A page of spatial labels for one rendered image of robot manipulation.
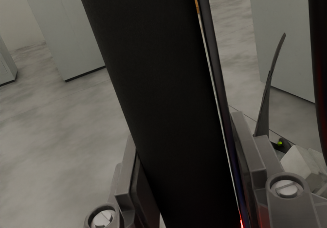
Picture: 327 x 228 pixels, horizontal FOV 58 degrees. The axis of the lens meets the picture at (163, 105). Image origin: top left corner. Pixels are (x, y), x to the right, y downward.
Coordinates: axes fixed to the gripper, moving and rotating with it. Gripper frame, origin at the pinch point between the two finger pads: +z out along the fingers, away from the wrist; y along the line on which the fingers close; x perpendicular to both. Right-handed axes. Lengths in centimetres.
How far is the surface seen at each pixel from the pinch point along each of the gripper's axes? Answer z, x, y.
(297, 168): 35, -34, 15
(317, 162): 36, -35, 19
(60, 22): 502, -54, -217
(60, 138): 277, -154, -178
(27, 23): 1068, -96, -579
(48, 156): 244, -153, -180
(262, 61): 295, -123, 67
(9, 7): 1057, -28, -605
